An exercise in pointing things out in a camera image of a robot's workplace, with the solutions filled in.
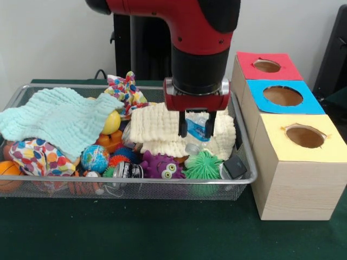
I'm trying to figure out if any crumpled polka dot cloth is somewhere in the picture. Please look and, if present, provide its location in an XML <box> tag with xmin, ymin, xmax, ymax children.
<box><xmin>9</xmin><ymin>138</ymin><xmax>76</xmax><ymax>177</ymax></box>

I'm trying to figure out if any blue globe ball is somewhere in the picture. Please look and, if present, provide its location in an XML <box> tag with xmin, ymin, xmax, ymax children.
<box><xmin>80</xmin><ymin>145</ymin><xmax>110</xmax><ymax>174</ymax></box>

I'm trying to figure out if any purple monster toy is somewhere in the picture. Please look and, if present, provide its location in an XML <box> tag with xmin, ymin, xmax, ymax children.
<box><xmin>139</xmin><ymin>150</ymin><xmax>187</xmax><ymax>179</ymax></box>

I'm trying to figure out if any black furniture panel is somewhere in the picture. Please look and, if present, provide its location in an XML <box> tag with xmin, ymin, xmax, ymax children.
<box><xmin>312</xmin><ymin>4</ymin><xmax>347</xmax><ymax>101</ymax></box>

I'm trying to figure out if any dark green tablecloth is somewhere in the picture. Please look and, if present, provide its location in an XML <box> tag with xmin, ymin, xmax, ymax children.
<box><xmin>0</xmin><ymin>78</ymin><xmax>347</xmax><ymax>260</ymax></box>

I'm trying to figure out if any cream waffle cloth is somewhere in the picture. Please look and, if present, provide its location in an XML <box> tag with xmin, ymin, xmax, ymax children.
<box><xmin>127</xmin><ymin>102</ymin><xmax>237</xmax><ymax>161</ymax></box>

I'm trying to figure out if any green spiky rubber ball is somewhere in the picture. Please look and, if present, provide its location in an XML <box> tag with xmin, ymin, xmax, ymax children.
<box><xmin>184</xmin><ymin>150</ymin><xmax>224</xmax><ymax>180</ymax></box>

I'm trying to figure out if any mint green waffle cloth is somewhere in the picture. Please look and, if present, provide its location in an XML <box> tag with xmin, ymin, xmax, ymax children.
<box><xmin>0</xmin><ymin>87</ymin><xmax>125</xmax><ymax>160</ymax></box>

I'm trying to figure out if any wooden box with three holes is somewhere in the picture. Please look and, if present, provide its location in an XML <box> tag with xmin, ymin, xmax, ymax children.
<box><xmin>229</xmin><ymin>50</ymin><xmax>347</xmax><ymax>221</ymax></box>

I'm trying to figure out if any orange basketball toy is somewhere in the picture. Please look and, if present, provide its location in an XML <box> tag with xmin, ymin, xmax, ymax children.
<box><xmin>0</xmin><ymin>160</ymin><xmax>25</xmax><ymax>193</ymax></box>

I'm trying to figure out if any yellow ball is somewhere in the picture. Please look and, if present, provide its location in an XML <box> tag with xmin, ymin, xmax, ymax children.
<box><xmin>102</xmin><ymin>109</ymin><xmax>121</xmax><ymax>135</ymax></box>

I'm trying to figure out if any crushed clear plastic bottle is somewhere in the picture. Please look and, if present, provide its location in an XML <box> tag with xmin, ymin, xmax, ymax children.
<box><xmin>185</xmin><ymin>113</ymin><xmax>215</xmax><ymax>157</ymax></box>

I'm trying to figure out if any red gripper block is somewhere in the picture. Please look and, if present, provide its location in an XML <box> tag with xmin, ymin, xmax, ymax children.
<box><xmin>163</xmin><ymin>91</ymin><xmax>232</xmax><ymax>139</ymax></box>

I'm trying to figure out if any neighbouring green covered table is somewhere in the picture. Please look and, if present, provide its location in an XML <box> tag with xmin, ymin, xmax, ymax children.
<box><xmin>319</xmin><ymin>86</ymin><xmax>347</xmax><ymax>120</ymax></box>

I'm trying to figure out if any knotted polka dot cloth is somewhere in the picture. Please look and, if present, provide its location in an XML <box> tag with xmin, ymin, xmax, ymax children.
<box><xmin>104</xmin><ymin>70</ymin><xmax>149</xmax><ymax>120</ymax></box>

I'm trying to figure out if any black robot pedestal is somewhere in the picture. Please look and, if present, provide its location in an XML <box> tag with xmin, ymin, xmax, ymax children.
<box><xmin>109</xmin><ymin>13</ymin><xmax>174</xmax><ymax>81</ymax></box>

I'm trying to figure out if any small black square box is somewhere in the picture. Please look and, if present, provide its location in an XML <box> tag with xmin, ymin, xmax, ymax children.
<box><xmin>223</xmin><ymin>154</ymin><xmax>248</xmax><ymax>179</ymax></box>

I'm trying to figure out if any shallow clear mesh bin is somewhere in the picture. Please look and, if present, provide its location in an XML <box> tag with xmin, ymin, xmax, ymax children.
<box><xmin>0</xmin><ymin>83</ymin><xmax>258</xmax><ymax>202</ymax></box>

